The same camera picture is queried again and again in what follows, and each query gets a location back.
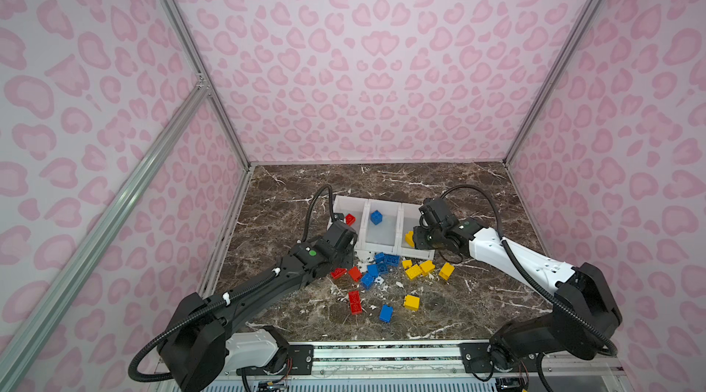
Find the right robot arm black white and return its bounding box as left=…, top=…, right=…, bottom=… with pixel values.
left=413, top=197, right=623, bottom=372

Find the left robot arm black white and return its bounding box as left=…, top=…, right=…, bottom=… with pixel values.
left=156, top=221, right=358, bottom=391

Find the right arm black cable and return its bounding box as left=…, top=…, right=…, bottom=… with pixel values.
left=439, top=184, right=619, bottom=357

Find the aluminium frame strut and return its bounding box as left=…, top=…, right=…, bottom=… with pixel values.
left=1, top=85, right=209, bottom=383

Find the blue lego brick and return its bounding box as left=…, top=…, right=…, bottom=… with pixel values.
left=360, top=272, right=376, bottom=290
left=367, top=263, right=388, bottom=278
left=379, top=305, right=393, bottom=323
left=370, top=211, right=384, bottom=226
left=374, top=252, right=400, bottom=268

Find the white three-compartment bin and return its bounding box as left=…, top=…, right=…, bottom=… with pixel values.
left=334, top=195, right=435, bottom=261

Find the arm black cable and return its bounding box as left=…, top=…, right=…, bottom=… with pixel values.
left=439, top=184, right=619, bottom=357
left=128, top=184, right=338, bottom=383

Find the long red lego brick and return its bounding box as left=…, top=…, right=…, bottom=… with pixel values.
left=347, top=291, right=362, bottom=315

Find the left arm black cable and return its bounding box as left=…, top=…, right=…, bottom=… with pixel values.
left=128, top=184, right=338, bottom=383

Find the red lego brick square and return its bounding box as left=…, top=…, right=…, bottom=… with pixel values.
left=347, top=267, right=363, bottom=283

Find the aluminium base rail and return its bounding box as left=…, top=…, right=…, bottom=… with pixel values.
left=148, top=338, right=630, bottom=392

